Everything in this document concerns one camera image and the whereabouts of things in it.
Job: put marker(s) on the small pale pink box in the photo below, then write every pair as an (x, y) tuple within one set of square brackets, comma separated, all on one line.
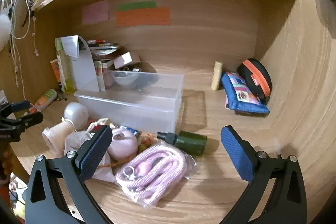
[(126, 60)]

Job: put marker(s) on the pink sticky note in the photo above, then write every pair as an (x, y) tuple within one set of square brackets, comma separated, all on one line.
[(95, 12)]

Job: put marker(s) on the clear plastic lid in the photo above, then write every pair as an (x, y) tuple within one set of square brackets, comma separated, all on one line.
[(194, 108)]

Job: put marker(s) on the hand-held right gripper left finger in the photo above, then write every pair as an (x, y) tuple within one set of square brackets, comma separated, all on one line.
[(93, 154)]

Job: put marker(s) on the blue white small tube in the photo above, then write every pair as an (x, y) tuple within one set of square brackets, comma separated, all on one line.
[(131, 130)]

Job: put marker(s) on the green sticky note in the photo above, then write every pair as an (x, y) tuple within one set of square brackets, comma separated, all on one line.
[(136, 5)]

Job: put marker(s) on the white paper sheets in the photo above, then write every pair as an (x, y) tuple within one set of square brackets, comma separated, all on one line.
[(84, 69)]

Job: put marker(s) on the stack of books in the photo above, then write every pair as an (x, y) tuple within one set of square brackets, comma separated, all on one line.
[(105, 52)]

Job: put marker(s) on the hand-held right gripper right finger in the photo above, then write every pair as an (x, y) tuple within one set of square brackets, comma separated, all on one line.
[(236, 154)]

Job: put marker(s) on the orange book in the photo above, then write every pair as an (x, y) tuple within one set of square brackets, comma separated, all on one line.
[(56, 70)]

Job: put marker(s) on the white round lamp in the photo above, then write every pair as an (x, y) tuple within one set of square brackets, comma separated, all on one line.
[(76, 113)]

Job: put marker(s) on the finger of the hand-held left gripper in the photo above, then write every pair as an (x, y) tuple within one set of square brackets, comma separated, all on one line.
[(19, 106), (26, 120)]

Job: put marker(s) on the dark green spray bottle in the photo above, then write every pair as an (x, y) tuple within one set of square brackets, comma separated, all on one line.
[(189, 142)]

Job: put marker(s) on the white handwritten paper note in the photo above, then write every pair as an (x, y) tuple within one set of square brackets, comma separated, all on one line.
[(69, 47)]

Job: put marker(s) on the blue patchwork pouch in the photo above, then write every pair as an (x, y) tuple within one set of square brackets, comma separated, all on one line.
[(244, 98)]

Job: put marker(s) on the orange sticky note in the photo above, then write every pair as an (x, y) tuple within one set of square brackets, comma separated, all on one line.
[(143, 18)]

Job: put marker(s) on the black orange round case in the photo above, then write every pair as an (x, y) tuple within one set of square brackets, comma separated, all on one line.
[(258, 77)]

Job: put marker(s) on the clear plastic storage box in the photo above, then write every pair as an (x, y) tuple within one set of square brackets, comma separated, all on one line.
[(131, 108)]

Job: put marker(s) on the wooden desktop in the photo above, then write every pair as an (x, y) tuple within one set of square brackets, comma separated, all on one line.
[(207, 187)]

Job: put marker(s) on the translucent plastic cup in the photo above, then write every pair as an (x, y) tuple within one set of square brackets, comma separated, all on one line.
[(56, 134)]

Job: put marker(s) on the orange green tube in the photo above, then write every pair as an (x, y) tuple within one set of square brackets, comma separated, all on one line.
[(46, 99)]

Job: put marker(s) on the cream lotion tube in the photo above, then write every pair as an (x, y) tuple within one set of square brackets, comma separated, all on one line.
[(216, 77)]

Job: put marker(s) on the pale round case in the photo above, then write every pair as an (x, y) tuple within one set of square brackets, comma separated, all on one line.
[(123, 146)]

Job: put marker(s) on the clear plastic bowl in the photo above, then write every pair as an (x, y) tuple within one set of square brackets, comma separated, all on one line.
[(124, 79)]

